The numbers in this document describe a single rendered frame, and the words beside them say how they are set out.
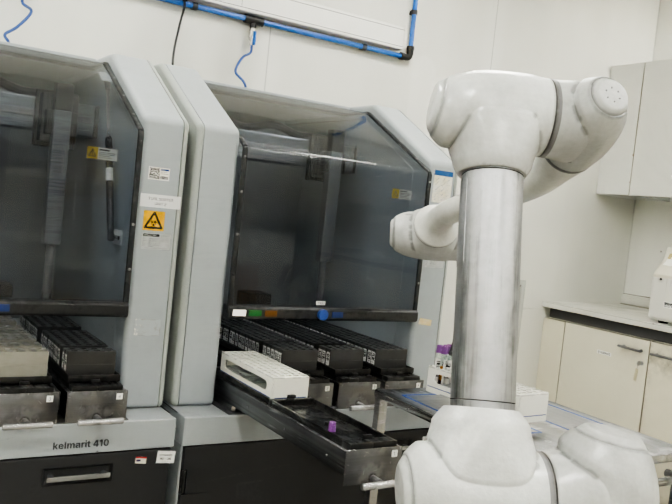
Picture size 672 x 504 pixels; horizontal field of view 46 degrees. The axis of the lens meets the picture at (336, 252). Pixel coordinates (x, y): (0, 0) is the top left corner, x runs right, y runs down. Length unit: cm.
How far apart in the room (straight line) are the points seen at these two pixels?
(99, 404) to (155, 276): 33
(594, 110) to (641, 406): 280
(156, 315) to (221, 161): 41
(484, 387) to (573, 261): 330
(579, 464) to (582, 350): 297
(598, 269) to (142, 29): 279
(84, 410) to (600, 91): 125
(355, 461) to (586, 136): 74
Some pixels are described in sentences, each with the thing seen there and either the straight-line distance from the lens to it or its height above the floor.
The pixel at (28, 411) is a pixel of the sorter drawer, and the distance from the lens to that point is 185.
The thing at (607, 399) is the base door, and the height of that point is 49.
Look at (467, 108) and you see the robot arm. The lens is 129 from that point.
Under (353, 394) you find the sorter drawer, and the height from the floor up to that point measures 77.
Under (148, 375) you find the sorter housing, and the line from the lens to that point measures 200.
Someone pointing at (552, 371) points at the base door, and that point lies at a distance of 434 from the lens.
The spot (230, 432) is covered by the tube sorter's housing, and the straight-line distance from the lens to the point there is 202.
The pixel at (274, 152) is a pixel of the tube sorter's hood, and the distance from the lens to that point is 205.
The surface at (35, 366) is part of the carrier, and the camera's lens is 190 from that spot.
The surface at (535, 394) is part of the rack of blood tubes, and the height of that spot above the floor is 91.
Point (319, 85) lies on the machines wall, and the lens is 343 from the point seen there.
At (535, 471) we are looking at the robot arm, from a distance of 123.
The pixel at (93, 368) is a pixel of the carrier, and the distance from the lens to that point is 194.
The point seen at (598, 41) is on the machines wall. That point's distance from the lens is 460.
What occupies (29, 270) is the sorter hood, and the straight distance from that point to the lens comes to 186.
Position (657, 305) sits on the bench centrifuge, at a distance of 395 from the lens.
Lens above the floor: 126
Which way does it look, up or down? 3 degrees down
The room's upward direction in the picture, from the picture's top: 6 degrees clockwise
